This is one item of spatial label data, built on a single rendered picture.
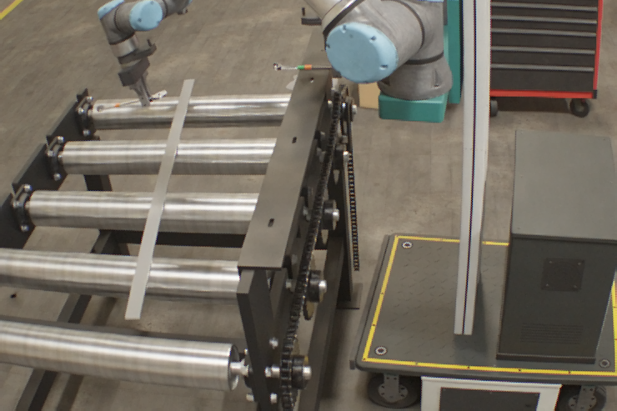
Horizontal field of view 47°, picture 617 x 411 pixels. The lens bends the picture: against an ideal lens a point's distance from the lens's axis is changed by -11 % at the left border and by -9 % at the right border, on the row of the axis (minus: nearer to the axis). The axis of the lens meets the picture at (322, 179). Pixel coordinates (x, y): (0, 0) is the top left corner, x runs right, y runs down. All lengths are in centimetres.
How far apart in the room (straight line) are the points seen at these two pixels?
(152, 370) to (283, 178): 54
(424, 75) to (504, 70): 232
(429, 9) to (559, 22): 233
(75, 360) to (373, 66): 97
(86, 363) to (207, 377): 31
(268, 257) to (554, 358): 120
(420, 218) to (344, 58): 195
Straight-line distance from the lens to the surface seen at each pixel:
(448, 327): 259
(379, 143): 412
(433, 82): 190
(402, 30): 172
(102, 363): 183
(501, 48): 411
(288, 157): 186
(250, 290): 152
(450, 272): 280
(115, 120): 284
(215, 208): 219
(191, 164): 247
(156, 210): 219
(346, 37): 167
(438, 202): 368
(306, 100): 209
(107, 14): 231
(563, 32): 411
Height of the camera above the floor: 215
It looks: 34 degrees down
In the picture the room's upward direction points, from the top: 5 degrees counter-clockwise
